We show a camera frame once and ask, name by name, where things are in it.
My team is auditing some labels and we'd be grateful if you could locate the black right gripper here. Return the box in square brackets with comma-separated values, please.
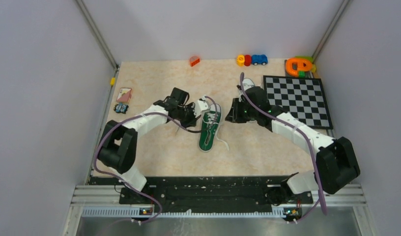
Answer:
[225, 98, 258, 123]

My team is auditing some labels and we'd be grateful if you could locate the green canvas sneaker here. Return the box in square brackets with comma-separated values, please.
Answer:
[198, 104, 229, 152]
[237, 78, 256, 99]

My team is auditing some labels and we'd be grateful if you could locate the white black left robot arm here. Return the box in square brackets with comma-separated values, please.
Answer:
[94, 88, 210, 203]

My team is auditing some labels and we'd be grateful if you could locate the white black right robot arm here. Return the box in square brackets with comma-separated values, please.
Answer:
[225, 85, 361, 203]

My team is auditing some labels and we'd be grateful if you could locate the red toy block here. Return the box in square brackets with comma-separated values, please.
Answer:
[244, 55, 252, 66]

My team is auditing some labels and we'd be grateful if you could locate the yellow toy block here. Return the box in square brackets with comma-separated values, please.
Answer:
[236, 55, 245, 66]

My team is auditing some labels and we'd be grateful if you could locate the blue toy car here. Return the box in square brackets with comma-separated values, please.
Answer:
[251, 55, 268, 65]

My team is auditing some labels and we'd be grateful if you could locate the orange toy brick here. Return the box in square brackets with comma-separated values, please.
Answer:
[189, 56, 201, 67]

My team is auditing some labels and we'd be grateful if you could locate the pink tangram puzzle box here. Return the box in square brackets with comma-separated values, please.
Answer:
[116, 88, 133, 104]

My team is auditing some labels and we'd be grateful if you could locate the black white chessboard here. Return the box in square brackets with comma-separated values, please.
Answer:
[262, 75, 333, 129]

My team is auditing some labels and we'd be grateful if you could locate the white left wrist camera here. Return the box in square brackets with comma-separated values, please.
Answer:
[194, 96, 210, 118]

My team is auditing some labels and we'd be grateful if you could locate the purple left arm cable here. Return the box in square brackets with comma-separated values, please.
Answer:
[93, 95, 221, 225]

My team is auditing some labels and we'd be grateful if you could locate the orange green ring toy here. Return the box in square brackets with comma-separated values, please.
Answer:
[285, 56, 316, 78]

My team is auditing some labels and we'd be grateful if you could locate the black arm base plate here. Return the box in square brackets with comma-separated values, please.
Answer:
[88, 176, 316, 216]

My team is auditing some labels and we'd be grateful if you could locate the aluminium frame rail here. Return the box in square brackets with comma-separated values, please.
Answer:
[62, 184, 378, 236]

